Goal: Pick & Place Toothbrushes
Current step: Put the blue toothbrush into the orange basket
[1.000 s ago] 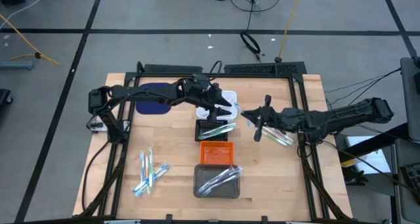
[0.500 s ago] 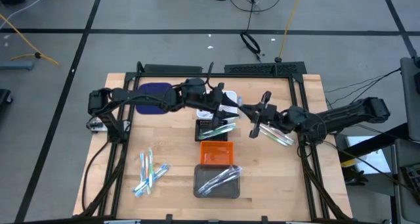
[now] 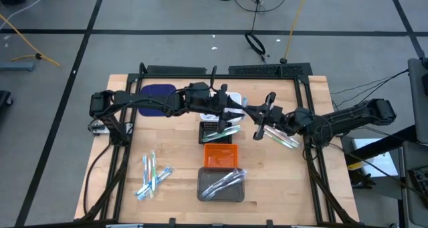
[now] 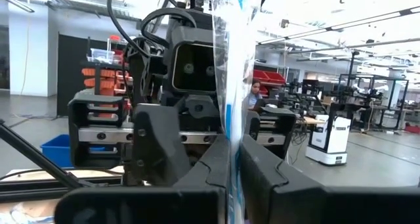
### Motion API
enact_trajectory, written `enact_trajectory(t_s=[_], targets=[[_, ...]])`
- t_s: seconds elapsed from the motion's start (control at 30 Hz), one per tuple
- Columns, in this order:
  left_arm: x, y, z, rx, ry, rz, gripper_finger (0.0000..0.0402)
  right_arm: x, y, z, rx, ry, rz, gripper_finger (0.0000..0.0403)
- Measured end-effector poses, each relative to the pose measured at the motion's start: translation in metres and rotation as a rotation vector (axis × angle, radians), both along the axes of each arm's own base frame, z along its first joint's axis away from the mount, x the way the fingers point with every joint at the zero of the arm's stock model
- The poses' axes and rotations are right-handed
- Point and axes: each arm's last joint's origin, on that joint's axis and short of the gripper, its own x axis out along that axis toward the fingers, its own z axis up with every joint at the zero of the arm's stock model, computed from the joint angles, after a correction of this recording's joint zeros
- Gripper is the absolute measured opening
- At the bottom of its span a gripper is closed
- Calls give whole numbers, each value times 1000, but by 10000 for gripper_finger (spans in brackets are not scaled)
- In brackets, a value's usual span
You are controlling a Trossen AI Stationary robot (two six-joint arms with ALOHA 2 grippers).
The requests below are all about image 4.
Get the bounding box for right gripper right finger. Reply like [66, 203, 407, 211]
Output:
[239, 135, 420, 224]

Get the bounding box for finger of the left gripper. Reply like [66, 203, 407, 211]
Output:
[123, 102, 193, 187]
[244, 109, 262, 141]

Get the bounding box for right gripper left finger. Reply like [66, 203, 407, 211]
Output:
[54, 135, 230, 224]

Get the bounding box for person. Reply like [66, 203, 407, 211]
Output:
[242, 79, 263, 112]

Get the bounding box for blue plastic bin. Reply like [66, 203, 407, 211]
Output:
[39, 134, 109, 169]

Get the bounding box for red storage bins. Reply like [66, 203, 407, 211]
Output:
[252, 69, 287, 97]

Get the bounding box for shelf with orange bins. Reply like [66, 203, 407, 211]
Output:
[80, 35, 134, 115]

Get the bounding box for cluttered work desk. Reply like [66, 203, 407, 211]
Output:
[262, 78, 332, 146]

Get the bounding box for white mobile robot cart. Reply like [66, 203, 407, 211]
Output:
[304, 114, 352, 166]

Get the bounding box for clear plastic box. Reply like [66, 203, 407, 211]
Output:
[87, 47, 116, 64]

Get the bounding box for black framed robot workstation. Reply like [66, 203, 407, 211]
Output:
[337, 73, 410, 131]

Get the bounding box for red floor object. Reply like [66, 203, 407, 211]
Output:
[405, 122, 420, 135]

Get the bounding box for linear ceiling light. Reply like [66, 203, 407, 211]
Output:
[0, 0, 35, 14]
[255, 5, 420, 46]

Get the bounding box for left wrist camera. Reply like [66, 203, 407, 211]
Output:
[163, 22, 224, 93]

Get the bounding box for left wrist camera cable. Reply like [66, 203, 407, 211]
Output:
[106, 0, 201, 59]

